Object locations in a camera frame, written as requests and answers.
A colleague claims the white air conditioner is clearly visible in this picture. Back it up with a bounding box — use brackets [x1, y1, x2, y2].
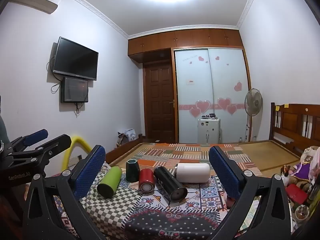
[9, 0, 66, 14]

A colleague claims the wooden bed footboard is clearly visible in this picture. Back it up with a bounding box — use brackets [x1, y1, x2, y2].
[105, 133, 143, 165]

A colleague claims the wooden wardrobe with sliding doors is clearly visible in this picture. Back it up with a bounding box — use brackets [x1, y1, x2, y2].
[128, 28, 252, 143]

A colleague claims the white boxy appliance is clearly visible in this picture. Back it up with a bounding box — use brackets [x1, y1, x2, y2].
[197, 117, 222, 145]

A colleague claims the light green cup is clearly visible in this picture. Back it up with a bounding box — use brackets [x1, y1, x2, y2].
[97, 166, 123, 198]

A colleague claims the wall-mounted black television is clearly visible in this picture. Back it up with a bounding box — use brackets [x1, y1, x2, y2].
[52, 37, 99, 81]

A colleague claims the yellow foam tube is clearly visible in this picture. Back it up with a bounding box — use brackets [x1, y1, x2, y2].
[61, 135, 92, 174]

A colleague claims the standing fan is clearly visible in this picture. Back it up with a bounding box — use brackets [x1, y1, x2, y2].
[244, 88, 264, 142]

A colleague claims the wooden bed headboard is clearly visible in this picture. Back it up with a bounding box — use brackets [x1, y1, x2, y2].
[270, 102, 320, 157]

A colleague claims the red box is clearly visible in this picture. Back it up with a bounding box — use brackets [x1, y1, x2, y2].
[286, 183, 309, 203]

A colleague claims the brown wooden door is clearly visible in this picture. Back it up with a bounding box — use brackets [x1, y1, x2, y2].
[143, 64, 176, 140]

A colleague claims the purple plush doll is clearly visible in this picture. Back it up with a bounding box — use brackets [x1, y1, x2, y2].
[287, 146, 320, 183]

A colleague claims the black television cable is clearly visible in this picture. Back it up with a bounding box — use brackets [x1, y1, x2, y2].
[46, 54, 61, 93]

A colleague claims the red cup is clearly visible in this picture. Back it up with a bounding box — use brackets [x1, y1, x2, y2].
[139, 168, 156, 194]

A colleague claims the striped patchwork blanket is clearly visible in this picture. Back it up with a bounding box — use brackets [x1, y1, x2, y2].
[124, 144, 263, 178]

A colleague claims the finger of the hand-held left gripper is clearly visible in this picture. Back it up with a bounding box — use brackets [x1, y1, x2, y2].
[7, 134, 72, 162]
[8, 129, 49, 153]

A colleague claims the black cup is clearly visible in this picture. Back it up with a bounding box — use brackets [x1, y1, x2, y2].
[153, 166, 188, 202]

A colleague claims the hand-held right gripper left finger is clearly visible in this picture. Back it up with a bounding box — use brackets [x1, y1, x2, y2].
[22, 144, 107, 240]

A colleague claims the small wall-mounted monitor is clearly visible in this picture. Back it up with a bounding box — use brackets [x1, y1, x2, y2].
[60, 77, 89, 103]

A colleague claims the bag of clothes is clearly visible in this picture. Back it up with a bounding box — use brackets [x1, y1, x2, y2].
[117, 128, 137, 148]

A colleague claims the white cup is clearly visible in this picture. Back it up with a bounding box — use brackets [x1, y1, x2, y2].
[175, 163, 211, 183]

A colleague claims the checked patterned blanket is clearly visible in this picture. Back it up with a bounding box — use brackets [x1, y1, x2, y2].
[53, 164, 264, 240]

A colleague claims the dark green faceted cup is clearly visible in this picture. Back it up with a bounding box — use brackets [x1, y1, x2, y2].
[126, 159, 140, 182]

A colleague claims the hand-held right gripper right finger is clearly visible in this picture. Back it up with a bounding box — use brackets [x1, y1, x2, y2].
[208, 145, 293, 240]

